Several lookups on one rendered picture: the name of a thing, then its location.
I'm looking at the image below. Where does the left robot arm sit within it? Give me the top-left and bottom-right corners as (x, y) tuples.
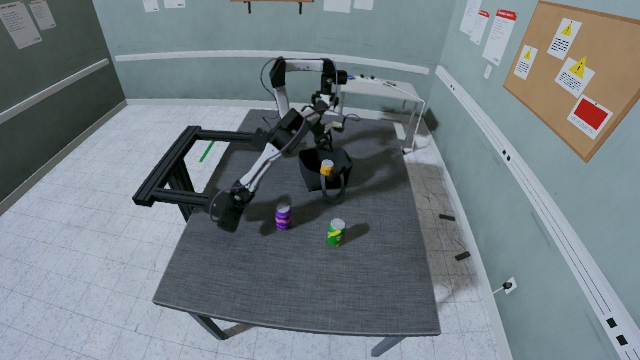
(269, 59), (347, 119)

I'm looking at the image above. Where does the black tote bag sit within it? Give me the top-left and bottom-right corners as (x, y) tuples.
(298, 147), (352, 204)

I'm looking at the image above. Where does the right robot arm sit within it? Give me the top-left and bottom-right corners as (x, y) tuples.
(219, 99), (329, 231)

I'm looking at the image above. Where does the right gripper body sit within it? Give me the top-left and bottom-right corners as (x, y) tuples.
(310, 121), (342, 148)

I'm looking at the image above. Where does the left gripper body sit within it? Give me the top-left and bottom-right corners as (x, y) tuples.
(311, 85), (339, 106)

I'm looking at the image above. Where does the purple drink can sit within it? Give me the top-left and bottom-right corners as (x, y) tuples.
(275, 202), (291, 230)

